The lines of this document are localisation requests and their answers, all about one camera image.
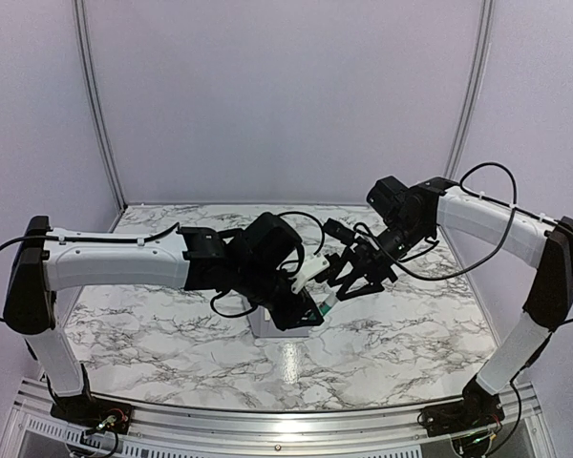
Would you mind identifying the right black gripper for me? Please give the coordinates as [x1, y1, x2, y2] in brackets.
[329, 217, 432, 302]

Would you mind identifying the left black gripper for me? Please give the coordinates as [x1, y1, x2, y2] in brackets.
[235, 260, 325, 332]

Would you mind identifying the grey paper envelope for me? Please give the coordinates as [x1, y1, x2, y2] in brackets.
[247, 307, 312, 339]

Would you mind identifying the green white glue stick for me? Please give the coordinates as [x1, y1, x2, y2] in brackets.
[318, 293, 338, 316]

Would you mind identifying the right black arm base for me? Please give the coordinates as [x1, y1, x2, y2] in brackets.
[416, 400, 505, 437]

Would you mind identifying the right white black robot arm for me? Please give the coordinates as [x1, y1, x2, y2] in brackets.
[324, 177, 573, 427]

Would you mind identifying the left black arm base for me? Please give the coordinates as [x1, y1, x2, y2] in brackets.
[51, 399, 133, 434]

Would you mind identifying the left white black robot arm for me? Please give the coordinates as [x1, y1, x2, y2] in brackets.
[3, 212, 324, 425]

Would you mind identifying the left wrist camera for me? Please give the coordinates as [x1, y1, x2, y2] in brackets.
[289, 255, 329, 294]

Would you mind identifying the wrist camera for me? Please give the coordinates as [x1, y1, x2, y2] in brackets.
[289, 255, 329, 294]
[323, 219, 356, 246]

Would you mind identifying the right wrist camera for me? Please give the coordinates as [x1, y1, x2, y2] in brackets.
[323, 219, 356, 246]

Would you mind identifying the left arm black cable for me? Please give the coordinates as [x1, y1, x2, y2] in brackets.
[0, 211, 326, 322]

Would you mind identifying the right aluminium corner post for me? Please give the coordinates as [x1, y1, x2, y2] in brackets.
[444, 0, 495, 179]

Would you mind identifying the aluminium corner post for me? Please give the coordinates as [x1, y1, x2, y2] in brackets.
[444, 0, 495, 179]
[72, 0, 127, 212]

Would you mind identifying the aluminium front table rail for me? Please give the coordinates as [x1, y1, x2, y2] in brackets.
[0, 380, 556, 457]

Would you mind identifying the left aluminium corner post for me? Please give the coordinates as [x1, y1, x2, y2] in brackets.
[72, 0, 127, 212]

